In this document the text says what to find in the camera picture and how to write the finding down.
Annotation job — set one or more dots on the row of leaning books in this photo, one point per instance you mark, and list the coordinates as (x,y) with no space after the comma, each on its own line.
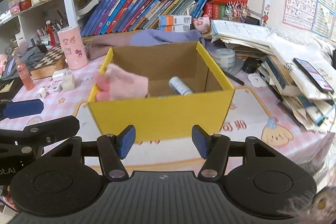
(120,16)

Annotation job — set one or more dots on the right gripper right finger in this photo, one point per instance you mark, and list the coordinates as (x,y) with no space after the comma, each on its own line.
(214,149)

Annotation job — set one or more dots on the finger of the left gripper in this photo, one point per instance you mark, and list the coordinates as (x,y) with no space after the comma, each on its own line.
(13,110)

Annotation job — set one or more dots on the smartphone on papers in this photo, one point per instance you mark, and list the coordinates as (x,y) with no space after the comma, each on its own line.
(314,76)

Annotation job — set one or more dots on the cream white eraser block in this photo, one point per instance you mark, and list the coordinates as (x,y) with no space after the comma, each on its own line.
(68,83)

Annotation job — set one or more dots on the pink fluffy glove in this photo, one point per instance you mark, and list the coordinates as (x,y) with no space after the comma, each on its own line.
(118,84)

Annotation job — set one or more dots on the lower orange white carton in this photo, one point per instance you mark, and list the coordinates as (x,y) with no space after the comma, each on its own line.
(175,28)

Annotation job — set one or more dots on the mauve and purple cloth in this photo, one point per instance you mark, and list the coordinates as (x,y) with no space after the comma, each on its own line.
(100,45)

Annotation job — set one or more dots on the pink checkered tablecloth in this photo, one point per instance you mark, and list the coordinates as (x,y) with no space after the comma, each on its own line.
(248,115)

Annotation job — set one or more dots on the red dictionary books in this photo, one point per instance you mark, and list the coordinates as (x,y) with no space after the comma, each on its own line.
(234,10)

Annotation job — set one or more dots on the wooden chess board box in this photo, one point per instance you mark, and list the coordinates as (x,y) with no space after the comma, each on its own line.
(53,61)

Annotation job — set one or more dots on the orange white carton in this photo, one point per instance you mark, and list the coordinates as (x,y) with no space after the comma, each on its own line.
(175,28)
(174,20)

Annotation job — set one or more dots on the pile of papers and books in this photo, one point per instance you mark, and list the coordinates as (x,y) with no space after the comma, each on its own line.
(310,107)

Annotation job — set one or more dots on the red tassel ornament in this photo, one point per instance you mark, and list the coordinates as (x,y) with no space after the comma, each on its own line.
(50,31)

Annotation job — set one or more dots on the white blue spray bottle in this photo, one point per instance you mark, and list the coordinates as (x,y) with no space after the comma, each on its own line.
(179,86)

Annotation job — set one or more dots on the white power adapter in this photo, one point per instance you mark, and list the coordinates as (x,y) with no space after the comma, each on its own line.
(59,75)

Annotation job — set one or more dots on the orange spray bottle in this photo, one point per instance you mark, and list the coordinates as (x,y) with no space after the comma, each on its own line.
(23,72)

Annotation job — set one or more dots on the pink cylinder with stickers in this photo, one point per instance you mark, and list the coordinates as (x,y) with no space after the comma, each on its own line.
(73,47)

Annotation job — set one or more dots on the upper orange white carton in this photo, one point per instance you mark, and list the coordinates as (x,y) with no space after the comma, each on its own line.
(174,20)

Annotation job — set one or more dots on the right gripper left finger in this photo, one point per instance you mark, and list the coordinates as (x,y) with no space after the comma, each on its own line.
(112,149)

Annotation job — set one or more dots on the yellow cardboard box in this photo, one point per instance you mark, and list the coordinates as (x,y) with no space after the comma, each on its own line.
(165,114)

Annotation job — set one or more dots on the white staples box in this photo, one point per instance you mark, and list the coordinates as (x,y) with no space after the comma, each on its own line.
(55,89)

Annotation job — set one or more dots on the clear packing tape roll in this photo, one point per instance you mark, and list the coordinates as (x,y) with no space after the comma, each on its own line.
(225,58)

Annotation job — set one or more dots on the small white usb charger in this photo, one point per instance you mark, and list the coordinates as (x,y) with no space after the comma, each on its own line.
(42,93)

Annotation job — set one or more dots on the pink pig plush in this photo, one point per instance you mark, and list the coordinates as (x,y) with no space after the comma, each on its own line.
(202,24)

